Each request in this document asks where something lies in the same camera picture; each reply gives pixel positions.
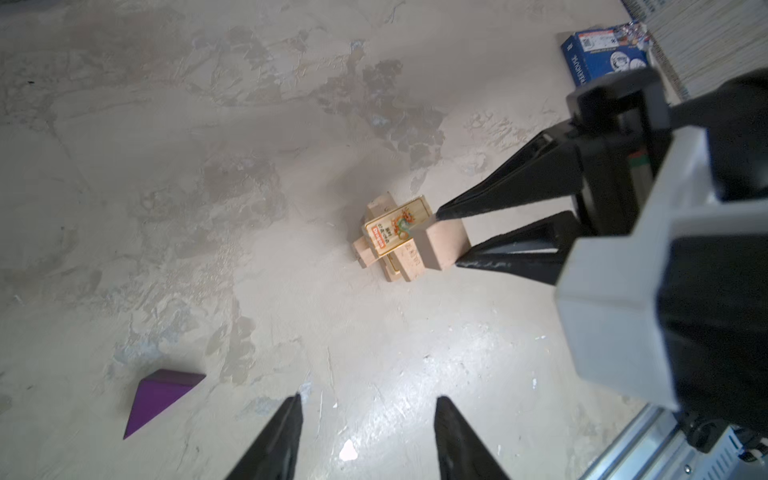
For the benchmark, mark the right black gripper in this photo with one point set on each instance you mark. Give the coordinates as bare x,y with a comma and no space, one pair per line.
616,119

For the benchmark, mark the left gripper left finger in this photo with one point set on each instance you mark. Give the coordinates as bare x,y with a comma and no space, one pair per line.
273,454

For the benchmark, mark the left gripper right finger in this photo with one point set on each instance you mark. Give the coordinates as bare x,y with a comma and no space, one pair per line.
461,453

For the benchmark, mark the small square wood block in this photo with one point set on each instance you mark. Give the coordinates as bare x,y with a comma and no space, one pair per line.
440,243

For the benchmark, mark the purple triangular block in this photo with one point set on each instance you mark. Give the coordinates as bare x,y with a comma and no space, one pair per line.
156,393

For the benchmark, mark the plain wood block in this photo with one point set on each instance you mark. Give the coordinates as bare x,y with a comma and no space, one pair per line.
404,263

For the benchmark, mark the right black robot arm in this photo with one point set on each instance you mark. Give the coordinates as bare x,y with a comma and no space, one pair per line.
734,117

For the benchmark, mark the blue printed package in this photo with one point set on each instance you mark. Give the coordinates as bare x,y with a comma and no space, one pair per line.
595,53

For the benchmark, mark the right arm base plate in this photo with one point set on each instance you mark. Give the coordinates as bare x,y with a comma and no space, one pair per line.
702,432

